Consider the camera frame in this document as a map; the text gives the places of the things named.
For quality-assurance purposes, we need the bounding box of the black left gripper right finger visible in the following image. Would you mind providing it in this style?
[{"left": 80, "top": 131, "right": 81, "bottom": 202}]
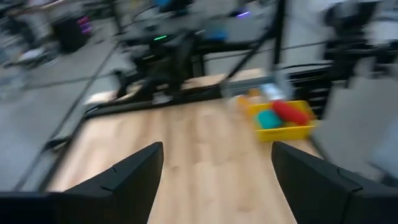
[{"left": 271, "top": 141, "right": 398, "bottom": 224}]

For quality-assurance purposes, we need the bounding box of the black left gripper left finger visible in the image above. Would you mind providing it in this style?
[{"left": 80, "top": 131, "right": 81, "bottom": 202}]
[{"left": 0, "top": 141, "right": 165, "bottom": 224}]

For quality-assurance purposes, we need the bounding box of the pinkish red block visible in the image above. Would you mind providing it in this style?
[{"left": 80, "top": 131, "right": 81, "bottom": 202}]
[{"left": 272, "top": 100, "right": 310, "bottom": 126}]

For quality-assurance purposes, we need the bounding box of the green block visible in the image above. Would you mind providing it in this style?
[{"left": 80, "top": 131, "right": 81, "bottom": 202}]
[{"left": 253, "top": 108, "right": 284, "bottom": 130}]

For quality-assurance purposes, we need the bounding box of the yellow plastic tray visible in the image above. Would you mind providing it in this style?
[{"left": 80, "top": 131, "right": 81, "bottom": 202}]
[{"left": 247, "top": 100, "right": 318, "bottom": 143}]

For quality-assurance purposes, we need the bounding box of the grey monitor back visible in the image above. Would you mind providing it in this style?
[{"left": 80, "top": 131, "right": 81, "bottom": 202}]
[{"left": 312, "top": 77, "right": 398, "bottom": 184}]

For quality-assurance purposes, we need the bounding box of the clear plastic container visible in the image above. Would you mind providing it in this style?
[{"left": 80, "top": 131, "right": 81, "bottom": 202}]
[{"left": 222, "top": 76, "right": 295, "bottom": 105}]

